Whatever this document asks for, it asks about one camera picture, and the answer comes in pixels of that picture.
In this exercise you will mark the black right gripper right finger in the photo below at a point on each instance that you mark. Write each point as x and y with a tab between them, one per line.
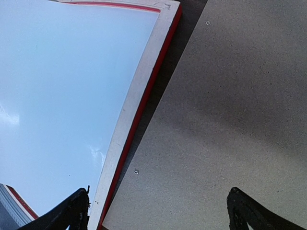
245	212

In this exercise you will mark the red landscape photo print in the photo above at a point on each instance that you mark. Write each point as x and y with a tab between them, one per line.
65	71

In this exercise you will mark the brown backing board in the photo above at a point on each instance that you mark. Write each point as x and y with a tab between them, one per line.
234	114

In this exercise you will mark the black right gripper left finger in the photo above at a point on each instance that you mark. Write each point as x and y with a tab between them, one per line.
71	213

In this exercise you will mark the pink wooden picture frame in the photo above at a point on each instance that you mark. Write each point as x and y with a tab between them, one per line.
169	12

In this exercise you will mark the aluminium front rail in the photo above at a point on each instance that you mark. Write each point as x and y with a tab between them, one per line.
12	213

